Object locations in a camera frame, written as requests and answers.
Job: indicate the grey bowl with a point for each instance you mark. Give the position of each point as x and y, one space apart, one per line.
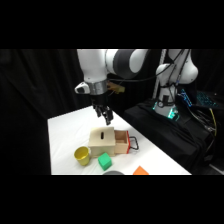
113 173

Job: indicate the yellow plastic cup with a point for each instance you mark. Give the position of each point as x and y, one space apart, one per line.
82 156

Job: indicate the wooden drawer red front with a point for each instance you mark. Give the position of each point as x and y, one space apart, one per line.
121 140

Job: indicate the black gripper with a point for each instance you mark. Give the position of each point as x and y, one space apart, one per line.
99 100

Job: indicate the yellowish wrist camera mount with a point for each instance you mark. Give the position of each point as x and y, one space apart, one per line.
117 88

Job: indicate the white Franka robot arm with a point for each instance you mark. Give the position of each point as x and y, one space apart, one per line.
95 66

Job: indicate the black cloth covered stand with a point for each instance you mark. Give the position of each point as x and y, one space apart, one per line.
166 136

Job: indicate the orange flat block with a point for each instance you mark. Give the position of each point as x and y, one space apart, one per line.
140 171

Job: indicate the blue lit electronics box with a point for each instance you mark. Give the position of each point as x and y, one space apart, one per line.
185 97

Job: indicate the light wooden slotted box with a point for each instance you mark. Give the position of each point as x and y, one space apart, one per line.
101 144

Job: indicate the blue backlit keyboard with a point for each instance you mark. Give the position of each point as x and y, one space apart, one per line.
208 99

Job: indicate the black curtain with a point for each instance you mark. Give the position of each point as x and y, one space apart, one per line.
36 100

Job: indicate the green cube block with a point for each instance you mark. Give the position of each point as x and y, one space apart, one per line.
104 162

